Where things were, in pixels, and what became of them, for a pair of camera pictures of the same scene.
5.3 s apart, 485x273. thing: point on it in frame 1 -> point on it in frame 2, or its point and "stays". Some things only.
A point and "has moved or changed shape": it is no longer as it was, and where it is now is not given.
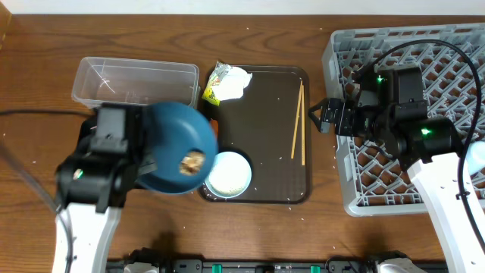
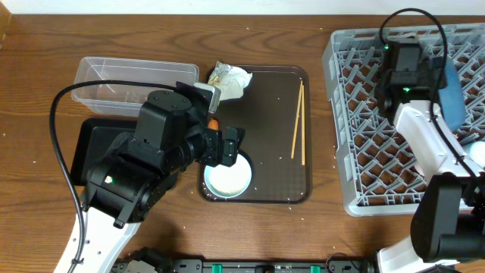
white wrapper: x=210 y=95 stays
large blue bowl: x=172 y=129 has moved or changed shape
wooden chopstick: x=303 y=123 stays
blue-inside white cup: x=474 y=161 stays
